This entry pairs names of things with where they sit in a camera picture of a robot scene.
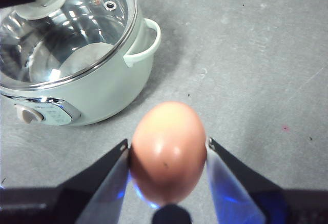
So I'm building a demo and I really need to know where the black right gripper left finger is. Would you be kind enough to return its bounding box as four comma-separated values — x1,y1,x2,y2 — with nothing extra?
0,138,130,224

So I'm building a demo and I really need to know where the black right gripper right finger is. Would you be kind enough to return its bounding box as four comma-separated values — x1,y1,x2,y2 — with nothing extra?
206,137,328,224

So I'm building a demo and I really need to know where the glass lid with green knob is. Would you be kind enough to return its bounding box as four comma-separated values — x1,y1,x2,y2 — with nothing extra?
0,0,139,91

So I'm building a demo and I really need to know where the brown egg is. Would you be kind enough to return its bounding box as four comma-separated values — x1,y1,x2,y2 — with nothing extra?
129,100,208,208

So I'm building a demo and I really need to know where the pale green electric cooking pot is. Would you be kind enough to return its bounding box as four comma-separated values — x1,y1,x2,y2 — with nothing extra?
0,0,162,128

